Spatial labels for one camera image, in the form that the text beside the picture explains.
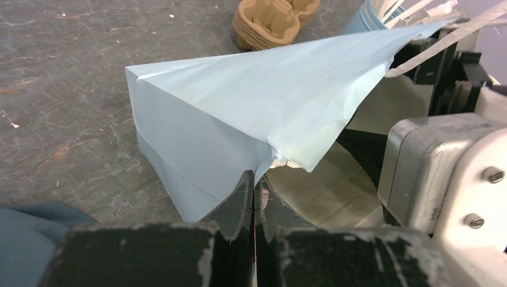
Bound blue cloth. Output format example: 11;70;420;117
1;201;94;286

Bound blue straw holder cup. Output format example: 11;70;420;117
340;0;387;35

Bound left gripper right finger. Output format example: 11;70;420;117
253;178;452;286

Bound light blue paper bag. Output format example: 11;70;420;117
125;4;507;228

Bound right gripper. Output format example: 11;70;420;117
390;31;494;117

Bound brown cardboard cup carrier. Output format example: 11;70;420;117
233;0;320;51

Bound white wrapped straws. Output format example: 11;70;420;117
371;0;461;29

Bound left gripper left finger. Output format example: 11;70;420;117
39;170;254;286

